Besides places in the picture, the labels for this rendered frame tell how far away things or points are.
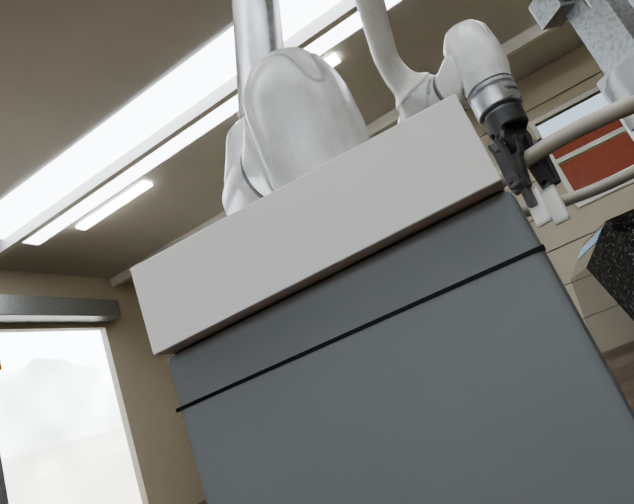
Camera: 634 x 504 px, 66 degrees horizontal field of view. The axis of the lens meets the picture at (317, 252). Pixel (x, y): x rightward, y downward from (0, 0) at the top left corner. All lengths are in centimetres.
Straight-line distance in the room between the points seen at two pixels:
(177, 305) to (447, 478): 31
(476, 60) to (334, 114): 44
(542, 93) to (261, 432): 788
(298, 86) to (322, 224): 28
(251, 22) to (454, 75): 41
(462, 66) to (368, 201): 64
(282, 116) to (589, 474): 51
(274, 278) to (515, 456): 25
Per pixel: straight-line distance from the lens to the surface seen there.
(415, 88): 112
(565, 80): 829
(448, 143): 44
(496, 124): 100
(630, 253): 133
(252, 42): 104
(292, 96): 68
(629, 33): 261
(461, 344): 44
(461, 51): 106
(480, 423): 45
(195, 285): 52
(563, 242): 762
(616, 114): 97
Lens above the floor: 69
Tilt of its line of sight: 17 degrees up
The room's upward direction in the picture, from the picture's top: 22 degrees counter-clockwise
